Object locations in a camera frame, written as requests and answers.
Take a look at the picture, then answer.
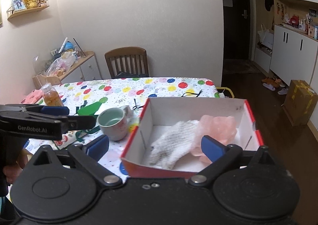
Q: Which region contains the wooden wall shelf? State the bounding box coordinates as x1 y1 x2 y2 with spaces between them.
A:
7 3 49 20

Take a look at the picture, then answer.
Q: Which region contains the yellow rim waste bin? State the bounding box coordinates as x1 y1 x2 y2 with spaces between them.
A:
216 87 235 98

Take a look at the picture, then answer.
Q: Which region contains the balloon pattern tablecloth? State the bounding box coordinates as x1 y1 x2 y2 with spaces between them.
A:
25 77 218 181

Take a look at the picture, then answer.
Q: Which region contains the brown cardboard box on floor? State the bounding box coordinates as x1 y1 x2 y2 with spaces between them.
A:
282 80 317 126

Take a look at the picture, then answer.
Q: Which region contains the person's left hand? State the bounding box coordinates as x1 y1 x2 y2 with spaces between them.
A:
3 149 31 184

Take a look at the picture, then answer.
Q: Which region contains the black face mask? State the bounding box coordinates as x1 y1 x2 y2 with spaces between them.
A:
181 90 203 97

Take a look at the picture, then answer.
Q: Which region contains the wooden side cabinet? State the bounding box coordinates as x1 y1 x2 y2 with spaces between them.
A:
32 51 102 89

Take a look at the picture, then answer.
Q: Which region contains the small photo frame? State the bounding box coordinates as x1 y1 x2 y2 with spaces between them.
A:
12 0 26 11

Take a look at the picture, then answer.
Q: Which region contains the light green ceramic mug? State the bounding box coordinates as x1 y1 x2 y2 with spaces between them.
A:
96 107 128 141

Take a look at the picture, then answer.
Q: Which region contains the green scrub sponge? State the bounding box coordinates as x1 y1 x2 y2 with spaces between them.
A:
77 97 108 116

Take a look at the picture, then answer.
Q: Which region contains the clear plastic bag of items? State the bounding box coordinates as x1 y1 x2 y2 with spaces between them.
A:
45 52 76 77

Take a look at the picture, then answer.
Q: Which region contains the red and white cardboard box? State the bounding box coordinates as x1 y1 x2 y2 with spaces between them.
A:
121 97 263 178

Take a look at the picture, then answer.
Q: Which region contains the brown wooden chair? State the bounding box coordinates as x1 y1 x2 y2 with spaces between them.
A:
104 47 149 79

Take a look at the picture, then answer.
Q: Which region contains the pink mesh bath sponge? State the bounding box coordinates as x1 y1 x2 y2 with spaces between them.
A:
190 115 237 164

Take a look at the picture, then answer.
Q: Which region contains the amber drink plastic bottle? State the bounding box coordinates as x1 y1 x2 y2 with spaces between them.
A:
41 83 64 106

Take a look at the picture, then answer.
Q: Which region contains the dark green ribbon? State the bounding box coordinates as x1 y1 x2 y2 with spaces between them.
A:
76 126 100 142

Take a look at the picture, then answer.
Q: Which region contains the white knitted cloth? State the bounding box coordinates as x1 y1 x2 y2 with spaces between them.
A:
148 120 199 170

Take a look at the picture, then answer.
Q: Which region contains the white storage cabinet wall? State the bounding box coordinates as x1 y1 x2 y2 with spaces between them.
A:
266 0 317 84

